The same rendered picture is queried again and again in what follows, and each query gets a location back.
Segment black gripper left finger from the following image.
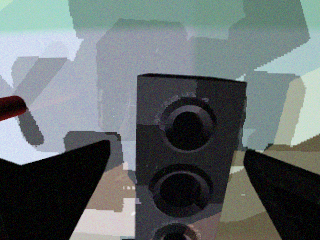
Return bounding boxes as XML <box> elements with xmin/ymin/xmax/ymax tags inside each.
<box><xmin>0</xmin><ymin>140</ymin><xmax>110</xmax><ymax>240</ymax></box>

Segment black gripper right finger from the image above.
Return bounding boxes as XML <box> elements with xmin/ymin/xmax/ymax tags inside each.
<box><xmin>243</xmin><ymin>150</ymin><xmax>320</xmax><ymax>240</ymax></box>

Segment dark red cylinder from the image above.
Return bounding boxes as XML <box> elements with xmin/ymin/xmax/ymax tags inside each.
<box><xmin>0</xmin><ymin>96</ymin><xmax>26</xmax><ymax>121</ymax></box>

